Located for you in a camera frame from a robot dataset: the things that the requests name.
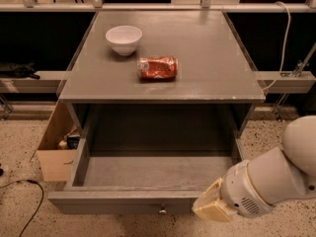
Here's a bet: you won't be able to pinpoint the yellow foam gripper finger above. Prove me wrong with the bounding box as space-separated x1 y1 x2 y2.
192 178 237 222

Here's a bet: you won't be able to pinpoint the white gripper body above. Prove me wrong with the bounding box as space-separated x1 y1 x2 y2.
220 160 275 219

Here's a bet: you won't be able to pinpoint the grey top drawer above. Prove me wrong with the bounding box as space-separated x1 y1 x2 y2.
47 104 251 215

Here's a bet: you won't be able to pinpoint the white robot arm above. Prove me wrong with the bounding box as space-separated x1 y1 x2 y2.
193 116 316 222

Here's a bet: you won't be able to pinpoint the grey drawer cabinet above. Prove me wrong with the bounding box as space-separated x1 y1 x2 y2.
59 11 265 149

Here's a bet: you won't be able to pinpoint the crushed orange soda can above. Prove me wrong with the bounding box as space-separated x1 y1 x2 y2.
137 55 178 80

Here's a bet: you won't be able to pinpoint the items inside cardboard box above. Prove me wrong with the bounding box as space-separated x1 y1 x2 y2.
57 128 80 150

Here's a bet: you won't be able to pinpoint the cardboard box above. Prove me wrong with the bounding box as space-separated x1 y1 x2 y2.
37 103 76 182

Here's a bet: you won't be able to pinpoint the white ceramic bowl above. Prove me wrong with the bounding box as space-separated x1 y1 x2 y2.
106 26 142 56

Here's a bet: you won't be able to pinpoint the black object on shelf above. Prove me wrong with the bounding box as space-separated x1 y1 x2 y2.
0 62 40 80

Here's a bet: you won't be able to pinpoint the black floor cable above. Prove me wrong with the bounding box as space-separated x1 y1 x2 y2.
0 179 45 237

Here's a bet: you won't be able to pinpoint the white hanging cable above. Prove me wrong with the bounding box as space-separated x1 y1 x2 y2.
262 0 292 92

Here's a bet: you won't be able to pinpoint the metal frame rail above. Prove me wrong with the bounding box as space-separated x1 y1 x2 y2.
0 0 316 13

